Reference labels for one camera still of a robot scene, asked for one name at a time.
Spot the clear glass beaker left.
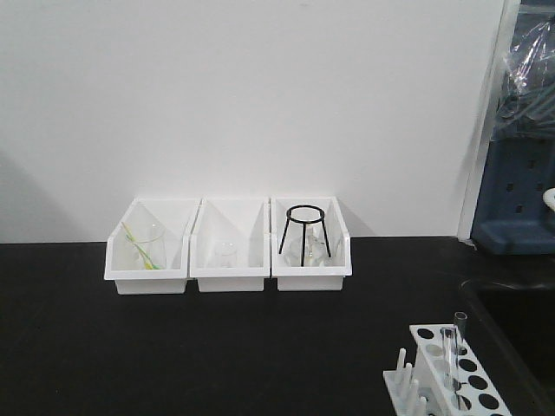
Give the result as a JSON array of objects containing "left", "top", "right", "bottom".
[{"left": 125, "top": 223, "right": 167, "bottom": 270}]

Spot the clear plastic bag of pegs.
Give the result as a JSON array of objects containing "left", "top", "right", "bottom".
[{"left": 491, "top": 1, "right": 554, "bottom": 141}]

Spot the small clear glass beaker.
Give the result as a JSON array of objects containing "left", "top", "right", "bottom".
[{"left": 213, "top": 241, "right": 238, "bottom": 268}]

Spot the white storage bin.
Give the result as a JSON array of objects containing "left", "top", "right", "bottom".
[
  {"left": 104, "top": 198, "right": 200, "bottom": 295},
  {"left": 189, "top": 198, "right": 271, "bottom": 293},
  {"left": 271, "top": 197, "right": 352, "bottom": 291}
]

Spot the white right storage bin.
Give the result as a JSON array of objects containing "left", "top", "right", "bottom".
[{"left": 271, "top": 197, "right": 352, "bottom": 291}]

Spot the clear glass flask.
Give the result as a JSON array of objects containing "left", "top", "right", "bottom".
[{"left": 284, "top": 226, "right": 343, "bottom": 267}]

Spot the white middle storage bin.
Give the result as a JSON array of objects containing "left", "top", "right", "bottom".
[{"left": 189, "top": 198, "right": 271, "bottom": 293}]

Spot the clear glass test tube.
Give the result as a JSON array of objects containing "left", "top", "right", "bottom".
[{"left": 440, "top": 311, "right": 467, "bottom": 410}]

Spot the blue pegboard drying rack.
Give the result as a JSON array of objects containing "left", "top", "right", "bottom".
[{"left": 470, "top": 0, "right": 555, "bottom": 256}]

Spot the yellow green stirring stick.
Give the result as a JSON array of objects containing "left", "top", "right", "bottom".
[{"left": 121, "top": 222, "right": 161, "bottom": 270}]

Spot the black wire tripod stand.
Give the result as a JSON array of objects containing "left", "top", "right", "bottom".
[{"left": 278, "top": 204, "right": 331, "bottom": 267}]

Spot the white gooseneck lab faucet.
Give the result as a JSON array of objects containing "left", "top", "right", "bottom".
[{"left": 542, "top": 188, "right": 555, "bottom": 211}]

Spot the white left storage bin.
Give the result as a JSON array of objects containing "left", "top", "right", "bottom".
[{"left": 104, "top": 198, "right": 200, "bottom": 295}]

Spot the white test tube rack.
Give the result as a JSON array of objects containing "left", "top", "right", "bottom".
[{"left": 382, "top": 324, "right": 511, "bottom": 415}]

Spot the black lab sink basin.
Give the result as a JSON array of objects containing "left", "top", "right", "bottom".
[{"left": 460, "top": 280, "right": 554, "bottom": 415}]

